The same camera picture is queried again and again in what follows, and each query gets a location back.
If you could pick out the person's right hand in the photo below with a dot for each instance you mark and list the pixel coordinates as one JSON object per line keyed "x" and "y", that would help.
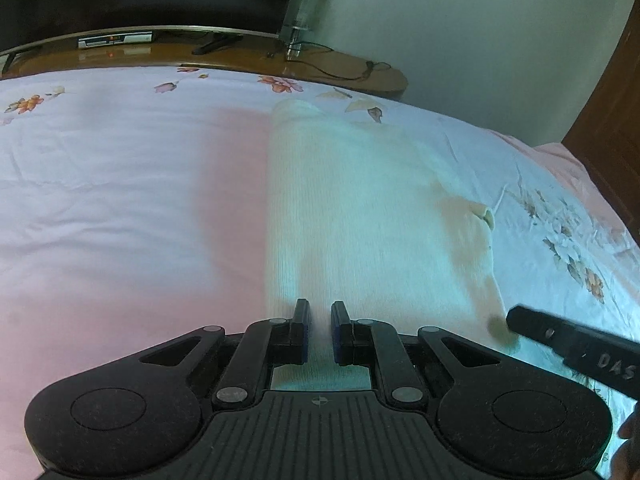
{"x": 629, "y": 440}

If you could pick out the glass cylinder table lamp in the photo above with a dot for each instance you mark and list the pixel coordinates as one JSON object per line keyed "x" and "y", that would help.
{"x": 305, "y": 10}

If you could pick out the wooden television cabinet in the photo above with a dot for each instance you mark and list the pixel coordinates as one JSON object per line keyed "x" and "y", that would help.
{"x": 240, "y": 60}

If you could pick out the cream knit garment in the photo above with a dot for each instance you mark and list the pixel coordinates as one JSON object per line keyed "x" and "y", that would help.
{"x": 360, "y": 220}

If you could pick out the black remote control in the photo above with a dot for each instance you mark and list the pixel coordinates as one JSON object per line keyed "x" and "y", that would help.
{"x": 216, "y": 44}

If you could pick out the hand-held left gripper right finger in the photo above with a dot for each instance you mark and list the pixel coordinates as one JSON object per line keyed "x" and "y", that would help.
{"x": 336, "y": 345}

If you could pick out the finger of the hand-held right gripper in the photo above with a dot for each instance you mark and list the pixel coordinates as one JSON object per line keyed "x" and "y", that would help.
{"x": 535, "y": 327}

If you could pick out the wooden headboard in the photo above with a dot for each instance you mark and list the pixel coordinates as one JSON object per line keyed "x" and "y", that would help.
{"x": 610, "y": 90}

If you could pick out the silver set-top box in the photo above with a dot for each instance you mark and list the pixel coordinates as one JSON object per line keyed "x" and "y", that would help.
{"x": 115, "y": 40}

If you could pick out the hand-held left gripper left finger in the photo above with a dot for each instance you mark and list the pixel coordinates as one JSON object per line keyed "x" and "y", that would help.
{"x": 303, "y": 345}

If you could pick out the floral pink bed sheet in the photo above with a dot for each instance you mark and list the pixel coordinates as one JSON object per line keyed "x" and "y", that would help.
{"x": 125, "y": 185}

